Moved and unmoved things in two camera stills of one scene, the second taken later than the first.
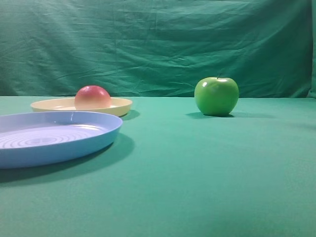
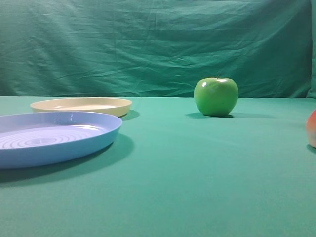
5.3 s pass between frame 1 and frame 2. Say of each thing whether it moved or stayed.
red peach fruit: moved
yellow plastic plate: stayed
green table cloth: stayed
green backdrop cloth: stayed
